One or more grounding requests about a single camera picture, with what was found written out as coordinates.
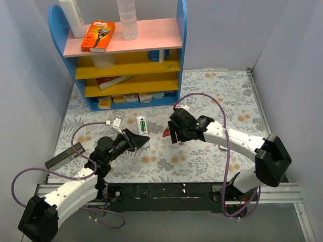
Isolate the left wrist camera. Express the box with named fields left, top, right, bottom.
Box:
left=105, top=118, right=123, bottom=135

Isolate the cluster of batteries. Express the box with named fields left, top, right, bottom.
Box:
left=163, top=127, right=170, bottom=137

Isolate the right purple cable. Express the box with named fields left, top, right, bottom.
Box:
left=175, top=93, right=262, bottom=219

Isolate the floral table mat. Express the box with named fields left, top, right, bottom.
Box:
left=55, top=71, right=267, bottom=183

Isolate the blue shelf unit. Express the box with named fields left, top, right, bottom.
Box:
left=48, top=1, right=187, bottom=111

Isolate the blue white carton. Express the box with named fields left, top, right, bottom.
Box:
left=147, top=49, right=170, bottom=63

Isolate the white bottle on shelf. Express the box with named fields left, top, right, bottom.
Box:
left=59, top=0, right=86, bottom=38

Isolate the yellow sponge pack left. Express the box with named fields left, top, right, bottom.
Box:
left=98, top=96, right=112, bottom=109

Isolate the clear plastic water bottle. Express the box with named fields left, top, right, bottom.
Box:
left=117, top=0, right=138, bottom=40

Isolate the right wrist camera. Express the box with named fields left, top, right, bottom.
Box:
left=173, top=104, right=190, bottom=112

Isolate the white remote with screen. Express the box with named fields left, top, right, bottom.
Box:
left=136, top=116, right=148, bottom=137

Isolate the white cup on shelf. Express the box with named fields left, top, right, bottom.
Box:
left=91, top=54, right=117, bottom=70

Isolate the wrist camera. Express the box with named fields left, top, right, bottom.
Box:
left=173, top=104, right=190, bottom=112
left=105, top=118, right=123, bottom=135

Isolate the black flat bar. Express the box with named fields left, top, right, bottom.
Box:
left=45, top=147, right=79, bottom=171

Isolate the orange razor box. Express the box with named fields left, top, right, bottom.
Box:
left=80, top=20, right=116, bottom=53

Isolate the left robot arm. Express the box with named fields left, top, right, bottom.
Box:
left=18, top=129, right=150, bottom=241

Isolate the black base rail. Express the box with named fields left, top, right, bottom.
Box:
left=107, top=182, right=222, bottom=213

